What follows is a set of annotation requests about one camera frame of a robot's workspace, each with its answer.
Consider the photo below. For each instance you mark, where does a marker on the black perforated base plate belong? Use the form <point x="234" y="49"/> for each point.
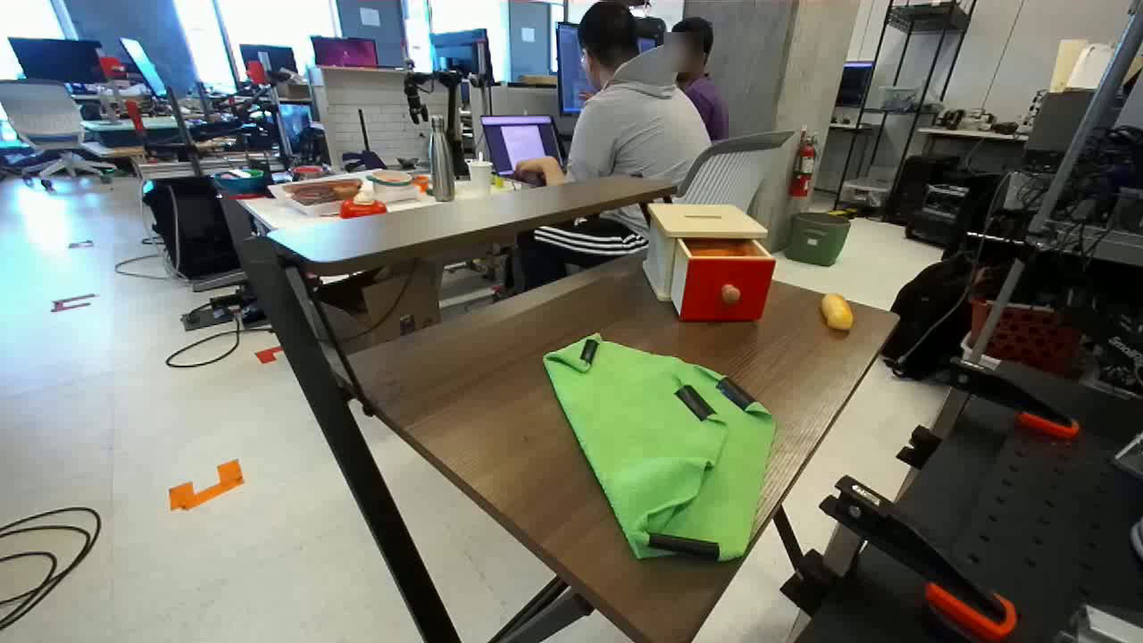
<point x="1021" y="523"/>

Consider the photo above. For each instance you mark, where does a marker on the white grid panel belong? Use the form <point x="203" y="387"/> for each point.
<point x="369" y="112"/>

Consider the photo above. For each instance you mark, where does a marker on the steel water bottle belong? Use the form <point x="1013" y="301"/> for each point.
<point x="440" y="161"/>

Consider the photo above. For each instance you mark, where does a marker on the wooden brown table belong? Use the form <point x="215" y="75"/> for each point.
<point x="343" y="451"/>

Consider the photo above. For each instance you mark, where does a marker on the green cloth with black patches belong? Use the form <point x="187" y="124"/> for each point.
<point x="653" y="442"/>

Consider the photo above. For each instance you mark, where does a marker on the wooden desk upper shelf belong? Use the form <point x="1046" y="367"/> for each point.
<point x="451" y="228"/>

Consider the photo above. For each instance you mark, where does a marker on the light grey office chair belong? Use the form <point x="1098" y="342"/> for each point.
<point x="737" y="172"/>

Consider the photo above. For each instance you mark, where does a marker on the aluminium stand pole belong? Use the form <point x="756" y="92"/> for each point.
<point x="1055" y="166"/>

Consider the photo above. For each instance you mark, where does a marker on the black backpack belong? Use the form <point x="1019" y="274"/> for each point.
<point x="934" y="316"/>

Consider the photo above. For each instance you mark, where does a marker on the white office chair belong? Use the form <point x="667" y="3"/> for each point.
<point x="40" y="121"/>

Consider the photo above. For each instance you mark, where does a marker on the open laptop with purple screen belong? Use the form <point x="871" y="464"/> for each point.
<point x="519" y="143"/>

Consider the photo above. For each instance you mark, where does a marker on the cardboard box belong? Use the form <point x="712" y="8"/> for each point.
<point x="378" y="305"/>

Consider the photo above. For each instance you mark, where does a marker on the tray with orange items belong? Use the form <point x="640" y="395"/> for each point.
<point x="343" y="193"/>

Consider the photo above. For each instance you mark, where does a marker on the yellow toy bread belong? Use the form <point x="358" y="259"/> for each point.
<point x="837" y="311"/>

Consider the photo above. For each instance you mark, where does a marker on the green plastic bin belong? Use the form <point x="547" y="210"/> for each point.
<point x="817" y="236"/>

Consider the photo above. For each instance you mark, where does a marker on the person in purple shirt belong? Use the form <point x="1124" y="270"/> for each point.
<point x="703" y="95"/>

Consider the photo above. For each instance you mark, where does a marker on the red plastic crate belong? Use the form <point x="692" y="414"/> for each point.
<point x="1031" y="339"/>

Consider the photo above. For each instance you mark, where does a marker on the person in grey hoodie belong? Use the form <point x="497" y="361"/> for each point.
<point x="637" y="128"/>

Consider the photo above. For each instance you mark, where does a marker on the white cup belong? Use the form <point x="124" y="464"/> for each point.
<point x="480" y="172"/>

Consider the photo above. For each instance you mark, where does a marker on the red wooden drawer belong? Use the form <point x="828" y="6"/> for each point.
<point x="718" y="286"/>

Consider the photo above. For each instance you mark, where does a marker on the cream wooden box with slot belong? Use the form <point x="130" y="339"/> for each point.
<point x="703" y="220"/>

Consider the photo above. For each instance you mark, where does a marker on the computer monitor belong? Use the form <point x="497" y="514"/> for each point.
<point x="268" y="61"/>
<point x="57" y="60"/>
<point x="457" y="52"/>
<point x="574" y="73"/>
<point x="343" y="52"/>

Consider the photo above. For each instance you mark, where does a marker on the black power strip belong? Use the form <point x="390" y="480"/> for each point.
<point x="215" y="308"/>

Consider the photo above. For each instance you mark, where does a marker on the red fire extinguisher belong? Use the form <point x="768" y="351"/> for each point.
<point x="806" y="166"/>

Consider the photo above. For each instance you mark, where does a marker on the black metal shelf rack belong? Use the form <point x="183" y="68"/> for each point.
<point x="917" y="73"/>

